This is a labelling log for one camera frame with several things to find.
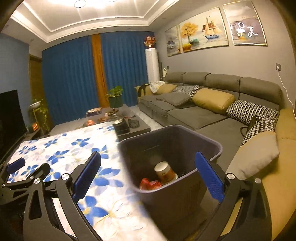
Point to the beige near cushion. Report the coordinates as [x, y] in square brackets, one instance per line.
[254, 156]

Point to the white standing air conditioner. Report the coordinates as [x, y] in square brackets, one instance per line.
[152, 63]

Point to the black flat television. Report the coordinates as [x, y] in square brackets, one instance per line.
[12, 123]

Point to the blue window curtains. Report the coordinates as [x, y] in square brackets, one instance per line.
[69, 79]

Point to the potted green plant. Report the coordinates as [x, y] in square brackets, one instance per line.
[115, 97]

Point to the wall power socket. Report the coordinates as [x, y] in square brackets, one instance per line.
[278, 67]

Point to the sailboat tree painting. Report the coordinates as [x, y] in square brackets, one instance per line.
[203, 31]

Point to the small landscape painting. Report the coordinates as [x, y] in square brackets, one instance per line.
[172, 41]

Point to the plant on left stand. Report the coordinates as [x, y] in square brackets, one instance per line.
[39, 111]

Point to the dark coffee table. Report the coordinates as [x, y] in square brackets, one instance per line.
[125, 111]

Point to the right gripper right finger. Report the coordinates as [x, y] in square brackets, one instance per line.
[209, 176]

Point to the white cloth on sofa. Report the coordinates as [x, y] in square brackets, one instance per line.
[154, 86]

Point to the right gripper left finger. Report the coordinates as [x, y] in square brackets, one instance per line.
[83, 175]

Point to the black white patterned cushion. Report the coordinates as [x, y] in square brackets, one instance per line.
[187, 90]

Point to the floral blue white tablecloth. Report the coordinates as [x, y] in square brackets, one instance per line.
[71, 186]

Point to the mustard cushion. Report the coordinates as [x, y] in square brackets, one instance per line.
[213, 100]
[166, 88]

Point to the red flower decoration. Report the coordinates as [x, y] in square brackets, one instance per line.
[150, 41]

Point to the orange curtain strip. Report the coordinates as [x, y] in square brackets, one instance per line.
[100, 78]

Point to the grey sectional sofa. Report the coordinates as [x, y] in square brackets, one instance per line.
[279, 176]

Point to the right framed painting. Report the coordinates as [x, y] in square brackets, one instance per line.
[244, 24]

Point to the far mustard cushion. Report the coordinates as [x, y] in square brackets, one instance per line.
[166, 88]

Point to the box on coffee table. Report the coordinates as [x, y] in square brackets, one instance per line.
[94, 111]

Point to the glass teapot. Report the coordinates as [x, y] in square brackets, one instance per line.
[116, 119]

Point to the white red paper cup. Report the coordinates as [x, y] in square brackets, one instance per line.
[165, 173]

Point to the grey plastic trash bin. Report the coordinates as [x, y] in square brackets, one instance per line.
[175, 207]

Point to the orange glowing speaker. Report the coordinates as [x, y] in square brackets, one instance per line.
[33, 127]

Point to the near patterned cushion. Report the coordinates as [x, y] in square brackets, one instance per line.
[256, 117]

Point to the red white plastic bag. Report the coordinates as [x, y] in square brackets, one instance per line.
[146, 184]

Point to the grey cushion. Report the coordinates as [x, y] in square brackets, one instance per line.
[175, 99]

